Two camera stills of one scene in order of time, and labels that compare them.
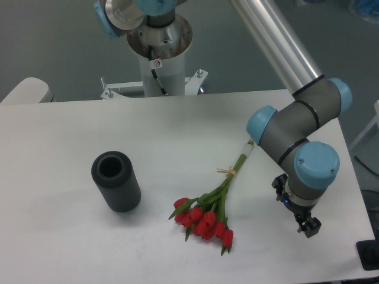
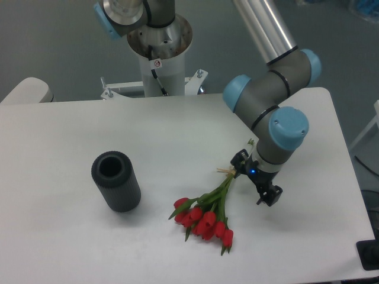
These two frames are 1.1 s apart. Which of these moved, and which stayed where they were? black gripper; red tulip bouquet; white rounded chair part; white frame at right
Moved: black gripper
Stayed: white rounded chair part; white frame at right; red tulip bouquet
